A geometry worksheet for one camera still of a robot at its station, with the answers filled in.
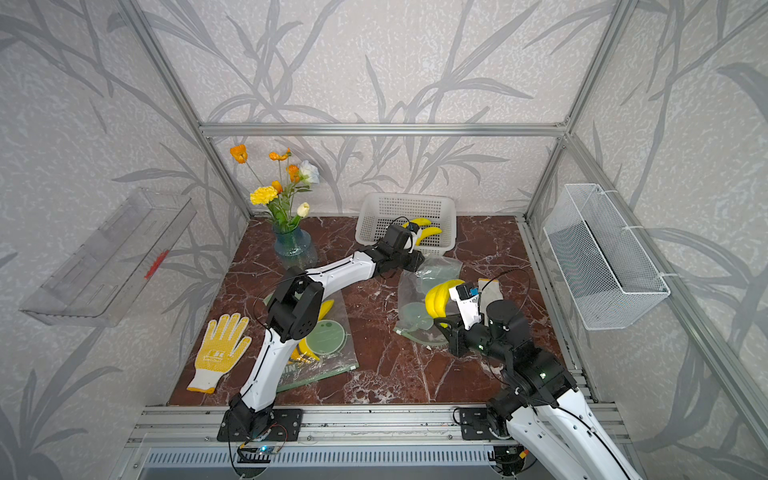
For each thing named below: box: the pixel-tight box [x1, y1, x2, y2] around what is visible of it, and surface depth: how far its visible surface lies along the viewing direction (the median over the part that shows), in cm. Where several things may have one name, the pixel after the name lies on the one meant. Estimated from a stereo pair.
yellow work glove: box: [186, 312, 252, 395], surface depth 88 cm
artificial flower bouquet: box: [229, 144, 319, 232], surface depth 92 cm
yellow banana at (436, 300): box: [425, 279, 465, 329], surface depth 69 cm
